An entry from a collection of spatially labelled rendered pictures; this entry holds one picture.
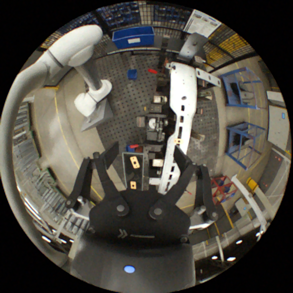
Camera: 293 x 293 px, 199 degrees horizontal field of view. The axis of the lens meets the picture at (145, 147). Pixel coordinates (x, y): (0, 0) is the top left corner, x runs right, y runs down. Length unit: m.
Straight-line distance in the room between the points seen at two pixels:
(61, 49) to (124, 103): 0.83
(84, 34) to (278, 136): 8.35
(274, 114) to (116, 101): 8.30
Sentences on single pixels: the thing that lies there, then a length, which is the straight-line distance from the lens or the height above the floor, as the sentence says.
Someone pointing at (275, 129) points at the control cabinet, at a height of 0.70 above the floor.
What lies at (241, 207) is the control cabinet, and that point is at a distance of 10.61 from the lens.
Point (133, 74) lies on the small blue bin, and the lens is 1.05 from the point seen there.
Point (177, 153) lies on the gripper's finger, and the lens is 0.18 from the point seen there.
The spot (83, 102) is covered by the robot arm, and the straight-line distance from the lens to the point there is 0.84.
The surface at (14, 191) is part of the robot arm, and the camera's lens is 0.20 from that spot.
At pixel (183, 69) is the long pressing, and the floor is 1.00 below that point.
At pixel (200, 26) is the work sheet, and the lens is 0.96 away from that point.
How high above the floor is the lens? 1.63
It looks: 67 degrees down
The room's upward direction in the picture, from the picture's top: 173 degrees counter-clockwise
